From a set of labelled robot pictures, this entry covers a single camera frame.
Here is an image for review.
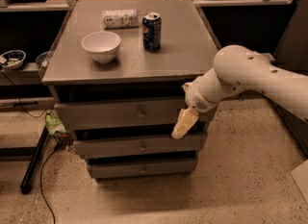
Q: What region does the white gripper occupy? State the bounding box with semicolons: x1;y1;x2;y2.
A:
171;82;217;139

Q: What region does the grey top drawer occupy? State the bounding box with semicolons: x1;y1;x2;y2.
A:
53;94;220;131

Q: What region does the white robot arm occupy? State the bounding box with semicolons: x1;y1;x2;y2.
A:
171;45;308;139

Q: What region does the grey drawer cabinet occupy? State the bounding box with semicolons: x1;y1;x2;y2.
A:
42;0;218;166

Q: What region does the grey middle drawer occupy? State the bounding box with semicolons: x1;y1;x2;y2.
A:
73;133;207;159

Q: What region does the blue pepsi can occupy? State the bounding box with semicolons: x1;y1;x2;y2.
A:
142;12;162;51

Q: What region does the grey side shelf beam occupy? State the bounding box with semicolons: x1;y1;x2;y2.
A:
262;53;275;64

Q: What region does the white ceramic bowl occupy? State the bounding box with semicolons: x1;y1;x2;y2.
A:
82;31;121;63

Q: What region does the lying silver can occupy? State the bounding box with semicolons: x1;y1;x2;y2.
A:
102;9;139;29

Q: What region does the green snack bag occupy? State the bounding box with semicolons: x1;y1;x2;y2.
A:
45;113;72;145

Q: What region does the small glass bowl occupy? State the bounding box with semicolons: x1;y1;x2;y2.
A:
35;51;54;67

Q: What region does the left grey shelf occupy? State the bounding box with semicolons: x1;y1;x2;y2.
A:
0;62;41;86

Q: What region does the blue patterned bowl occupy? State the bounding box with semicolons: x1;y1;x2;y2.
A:
0;50;26;70

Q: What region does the black table leg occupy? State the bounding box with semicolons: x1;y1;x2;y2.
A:
20;127;48;194

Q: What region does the black floor cable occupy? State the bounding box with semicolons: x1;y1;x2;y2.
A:
38;144;62;224

